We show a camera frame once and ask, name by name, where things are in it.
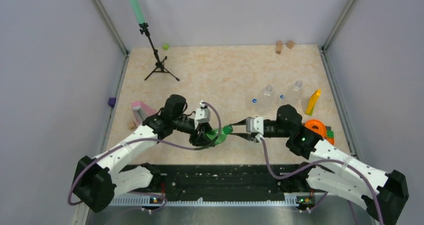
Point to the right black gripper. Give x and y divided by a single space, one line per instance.
248 136

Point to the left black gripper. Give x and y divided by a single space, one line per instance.
201 138

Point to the green plastic bottle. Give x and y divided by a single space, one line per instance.
225 131

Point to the clear bottle blue-white cap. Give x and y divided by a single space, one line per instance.
264 100

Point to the clear plastic bottle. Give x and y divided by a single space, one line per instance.
293 94

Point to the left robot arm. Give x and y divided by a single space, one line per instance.
100 179

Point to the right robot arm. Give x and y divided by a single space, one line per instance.
382 194

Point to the pink toy toaster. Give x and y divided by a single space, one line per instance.
141 111

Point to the orange tape dispenser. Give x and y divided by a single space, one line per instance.
316 126

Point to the small wooden cube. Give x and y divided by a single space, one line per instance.
132 125

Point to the yellow green block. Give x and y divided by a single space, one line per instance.
312 102

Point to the black tripod green pole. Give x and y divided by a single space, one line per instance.
144 30

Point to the small green lego brick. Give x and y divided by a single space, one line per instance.
329 134

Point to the wooden block left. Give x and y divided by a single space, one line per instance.
279 47

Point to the wooden block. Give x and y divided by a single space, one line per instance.
279 47
290 44

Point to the purple small object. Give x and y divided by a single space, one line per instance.
112 102

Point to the wooden block right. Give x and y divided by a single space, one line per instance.
290 44

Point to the small green cap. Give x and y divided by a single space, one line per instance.
165 46

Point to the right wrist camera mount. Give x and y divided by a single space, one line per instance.
255 125

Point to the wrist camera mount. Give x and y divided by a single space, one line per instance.
202 114
255 125

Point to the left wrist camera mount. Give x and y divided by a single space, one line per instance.
202 114

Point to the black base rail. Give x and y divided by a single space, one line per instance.
245 184

